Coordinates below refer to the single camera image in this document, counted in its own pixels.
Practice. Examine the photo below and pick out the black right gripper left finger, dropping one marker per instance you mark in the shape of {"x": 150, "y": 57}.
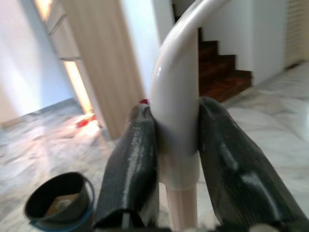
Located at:
{"x": 132, "y": 164}

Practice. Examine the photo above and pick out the dark wooden stairs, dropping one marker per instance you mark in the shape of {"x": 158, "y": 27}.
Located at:
{"x": 217, "y": 72}

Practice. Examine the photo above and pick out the light wooden cabinet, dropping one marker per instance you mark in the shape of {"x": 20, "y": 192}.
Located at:
{"x": 103, "y": 60}

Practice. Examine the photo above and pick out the brown cardboard piece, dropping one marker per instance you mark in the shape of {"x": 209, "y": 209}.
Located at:
{"x": 61, "y": 204}

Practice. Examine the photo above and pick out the light wooden louvred door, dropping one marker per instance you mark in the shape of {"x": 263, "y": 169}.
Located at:
{"x": 298, "y": 31}

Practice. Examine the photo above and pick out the red floor object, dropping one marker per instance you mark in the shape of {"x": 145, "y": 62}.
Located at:
{"x": 85, "y": 120}

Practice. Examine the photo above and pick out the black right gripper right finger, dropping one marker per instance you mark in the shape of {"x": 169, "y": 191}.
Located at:
{"x": 231, "y": 164}

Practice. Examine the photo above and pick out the black bucket with blue rim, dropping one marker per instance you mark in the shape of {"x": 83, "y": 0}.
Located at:
{"x": 79, "y": 207}

